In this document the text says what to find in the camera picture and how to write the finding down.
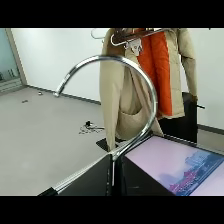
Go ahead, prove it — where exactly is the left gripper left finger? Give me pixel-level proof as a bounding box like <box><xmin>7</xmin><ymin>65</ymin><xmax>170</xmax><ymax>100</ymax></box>
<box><xmin>57</xmin><ymin>153</ymin><xmax>114</xmax><ymax>197</ymax></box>

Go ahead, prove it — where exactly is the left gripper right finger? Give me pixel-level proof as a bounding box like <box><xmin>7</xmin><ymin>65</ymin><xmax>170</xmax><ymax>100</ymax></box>
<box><xmin>120</xmin><ymin>155</ymin><xmax>175</xmax><ymax>197</ymax></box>

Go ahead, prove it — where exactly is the black box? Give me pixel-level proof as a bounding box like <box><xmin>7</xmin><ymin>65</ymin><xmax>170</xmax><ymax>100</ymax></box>
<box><xmin>157</xmin><ymin>91</ymin><xmax>200</xmax><ymax>145</ymax></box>

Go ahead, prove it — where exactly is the beige coat orange lining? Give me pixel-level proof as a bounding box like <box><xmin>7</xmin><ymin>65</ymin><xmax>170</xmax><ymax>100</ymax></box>
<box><xmin>99</xmin><ymin>28</ymin><xmax>200</xmax><ymax>152</ymax></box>

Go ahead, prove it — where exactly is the silver clothes hanger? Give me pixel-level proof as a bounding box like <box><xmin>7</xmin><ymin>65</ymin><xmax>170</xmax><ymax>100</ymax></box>
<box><xmin>90</xmin><ymin>28</ymin><xmax>168</xmax><ymax>48</ymax></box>

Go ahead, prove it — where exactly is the silver frame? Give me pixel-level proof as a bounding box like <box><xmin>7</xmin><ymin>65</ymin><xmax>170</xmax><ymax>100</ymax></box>
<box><xmin>37</xmin><ymin>155</ymin><xmax>112</xmax><ymax>197</ymax></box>

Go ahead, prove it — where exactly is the black cable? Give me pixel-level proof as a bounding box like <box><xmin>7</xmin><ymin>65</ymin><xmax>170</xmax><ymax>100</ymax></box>
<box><xmin>77</xmin><ymin>120</ymin><xmax>106</xmax><ymax>135</ymax></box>

